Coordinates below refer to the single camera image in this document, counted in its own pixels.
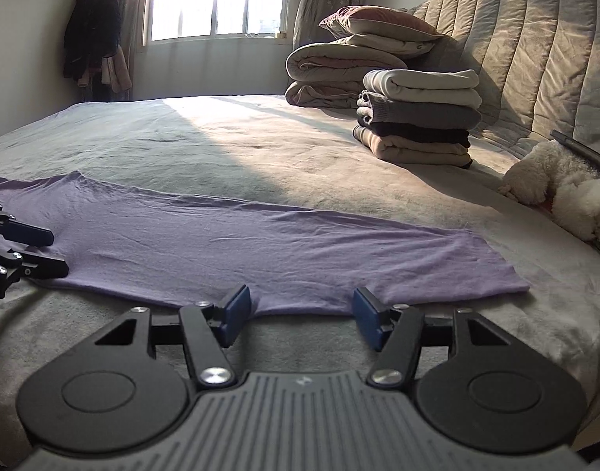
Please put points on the window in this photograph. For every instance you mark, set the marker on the window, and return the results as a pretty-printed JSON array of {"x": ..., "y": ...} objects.
[{"x": 216, "y": 0}]

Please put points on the dark tablet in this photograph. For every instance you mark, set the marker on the dark tablet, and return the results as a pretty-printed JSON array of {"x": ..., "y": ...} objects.
[{"x": 584, "y": 149}]

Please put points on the black folded garment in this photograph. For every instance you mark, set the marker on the black folded garment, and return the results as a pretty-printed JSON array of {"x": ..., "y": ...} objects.
[{"x": 417, "y": 135}]

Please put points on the pink and beige pillow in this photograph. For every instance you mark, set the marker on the pink and beige pillow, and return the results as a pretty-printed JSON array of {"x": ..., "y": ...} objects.
[{"x": 378, "y": 19}]

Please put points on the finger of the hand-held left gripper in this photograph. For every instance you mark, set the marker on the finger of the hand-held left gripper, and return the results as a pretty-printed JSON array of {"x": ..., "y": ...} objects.
[
  {"x": 40, "y": 270},
  {"x": 25, "y": 233}
]

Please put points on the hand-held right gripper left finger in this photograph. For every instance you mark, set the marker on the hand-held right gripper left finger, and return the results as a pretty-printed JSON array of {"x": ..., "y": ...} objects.
[{"x": 236, "y": 309}]

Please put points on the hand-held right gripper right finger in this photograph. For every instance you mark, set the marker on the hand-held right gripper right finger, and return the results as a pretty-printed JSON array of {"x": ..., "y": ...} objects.
[{"x": 368, "y": 316}]

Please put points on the white plush toy dog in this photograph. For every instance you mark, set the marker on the white plush toy dog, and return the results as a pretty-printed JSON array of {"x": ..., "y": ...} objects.
[{"x": 574, "y": 191}]

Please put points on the white folded garment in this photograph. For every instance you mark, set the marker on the white folded garment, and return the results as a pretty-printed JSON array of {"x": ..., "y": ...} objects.
[{"x": 422, "y": 86}]

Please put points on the folded beige quilt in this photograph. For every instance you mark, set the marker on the folded beige quilt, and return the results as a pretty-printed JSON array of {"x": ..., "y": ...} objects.
[{"x": 329, "y": 66}]

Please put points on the purple pants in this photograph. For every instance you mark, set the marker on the purple pants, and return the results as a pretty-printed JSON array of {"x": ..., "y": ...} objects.
[{"x": 255, "y": 245}]

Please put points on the dark hanging clothes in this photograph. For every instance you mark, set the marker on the dark hanging clothes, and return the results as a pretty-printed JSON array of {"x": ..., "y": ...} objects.
[{"x": 91, "y": 24}]

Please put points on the grey bed sheet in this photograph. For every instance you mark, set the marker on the grey bed sheet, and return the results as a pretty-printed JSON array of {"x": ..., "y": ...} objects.
[{"x": 280, "y": 157}]

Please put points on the pink hanging clothes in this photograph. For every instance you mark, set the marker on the pink hanging clothes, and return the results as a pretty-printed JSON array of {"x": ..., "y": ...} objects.
[{"x": 116, "y": 71}]

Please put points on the grey quilted headboard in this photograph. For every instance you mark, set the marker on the grey quilted headboard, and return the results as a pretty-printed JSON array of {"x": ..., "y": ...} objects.
[{"x": 535, "y": 49}]

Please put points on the beige folded garment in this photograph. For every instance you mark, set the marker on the beige folded garment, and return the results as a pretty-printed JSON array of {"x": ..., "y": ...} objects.
[{"x": 417, "y": 154}]

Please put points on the plain beige curtain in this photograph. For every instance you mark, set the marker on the plain beige curtain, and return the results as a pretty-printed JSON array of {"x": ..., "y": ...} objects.
[{"x": 133, "y": 10}]

